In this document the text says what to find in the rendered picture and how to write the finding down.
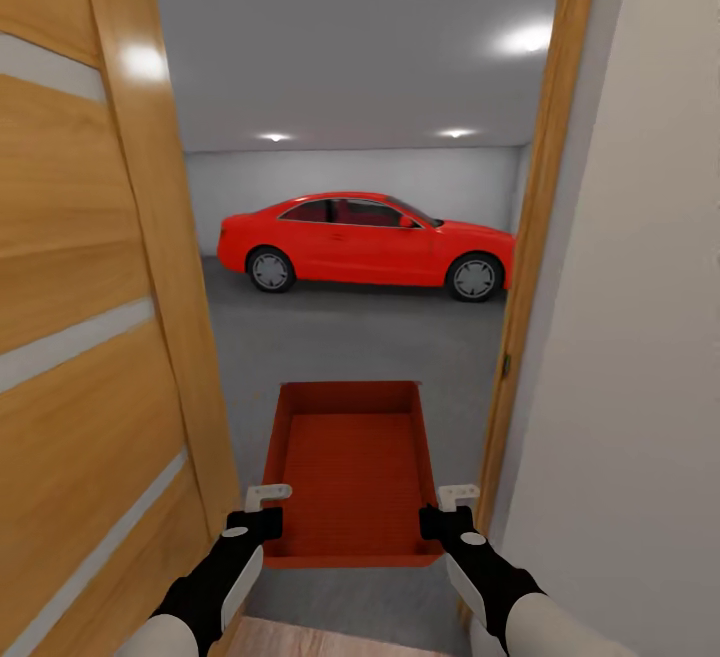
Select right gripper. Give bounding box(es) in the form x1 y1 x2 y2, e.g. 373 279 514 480
419 506 473 544

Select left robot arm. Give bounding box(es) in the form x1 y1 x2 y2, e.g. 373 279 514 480
111 484 292 657

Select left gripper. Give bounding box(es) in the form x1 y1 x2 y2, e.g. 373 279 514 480
227 507 283 541

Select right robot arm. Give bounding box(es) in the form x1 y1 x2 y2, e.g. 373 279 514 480
419 484 639 657

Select storage box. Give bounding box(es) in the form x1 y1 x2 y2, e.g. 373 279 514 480
261 380 446 569

